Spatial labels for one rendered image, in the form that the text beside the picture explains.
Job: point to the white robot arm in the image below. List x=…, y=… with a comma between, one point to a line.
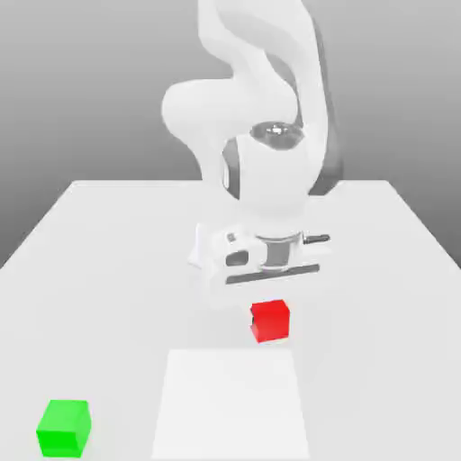
x=268, y=180

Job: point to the small green cube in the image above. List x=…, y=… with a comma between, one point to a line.
x=63, y=430

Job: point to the small red cube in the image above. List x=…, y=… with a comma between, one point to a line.
x=272, y=322

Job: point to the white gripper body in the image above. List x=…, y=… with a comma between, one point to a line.
x=266, y=284

